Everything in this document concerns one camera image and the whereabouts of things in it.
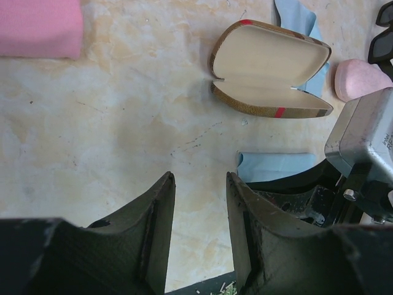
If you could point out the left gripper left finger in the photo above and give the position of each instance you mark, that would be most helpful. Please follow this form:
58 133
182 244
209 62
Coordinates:
125 252

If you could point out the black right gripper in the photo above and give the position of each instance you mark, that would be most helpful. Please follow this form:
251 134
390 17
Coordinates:
329 197

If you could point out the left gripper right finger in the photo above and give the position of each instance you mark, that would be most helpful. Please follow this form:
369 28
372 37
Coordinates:
276 253

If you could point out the small light blue cloth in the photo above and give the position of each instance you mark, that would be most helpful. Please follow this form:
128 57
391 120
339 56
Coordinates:
260 167

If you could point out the plaid brown glasses case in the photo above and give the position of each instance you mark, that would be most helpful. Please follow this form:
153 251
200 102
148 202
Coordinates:
258 69

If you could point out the pink glasses case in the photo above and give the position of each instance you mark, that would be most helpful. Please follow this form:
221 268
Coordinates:
355 78

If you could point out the folded pink t-shirt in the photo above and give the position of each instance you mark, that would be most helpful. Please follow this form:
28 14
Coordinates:
41 29

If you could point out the black frame sunglasses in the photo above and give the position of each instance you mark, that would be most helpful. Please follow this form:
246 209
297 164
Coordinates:
380 51

